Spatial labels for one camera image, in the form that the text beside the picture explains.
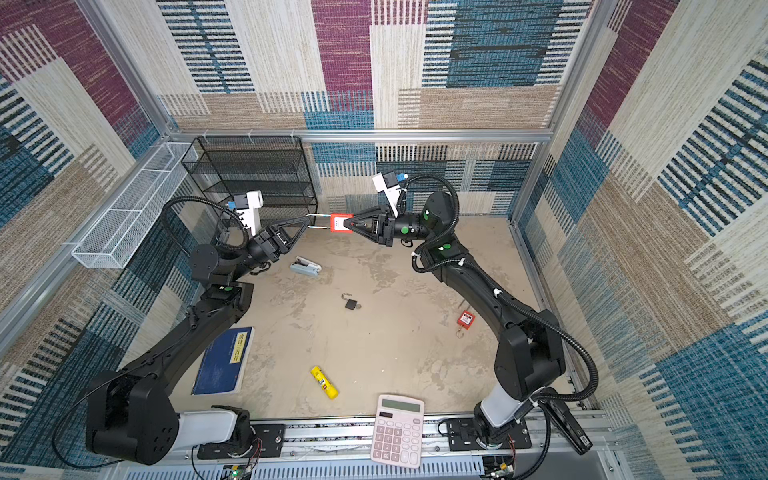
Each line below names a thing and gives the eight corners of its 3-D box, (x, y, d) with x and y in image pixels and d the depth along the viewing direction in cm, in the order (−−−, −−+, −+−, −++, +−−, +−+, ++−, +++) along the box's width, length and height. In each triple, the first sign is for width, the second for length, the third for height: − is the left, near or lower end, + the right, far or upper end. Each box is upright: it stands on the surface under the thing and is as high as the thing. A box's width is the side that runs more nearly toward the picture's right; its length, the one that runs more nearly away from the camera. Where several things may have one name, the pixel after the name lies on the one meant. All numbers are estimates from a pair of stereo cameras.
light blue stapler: (291, 269, 108) (289, 265, 106) (298, 259, 111) (297, 255, 109) (316, 277, 106) (314, 274, 104) (322, 267, 108) (321, 263, 107)
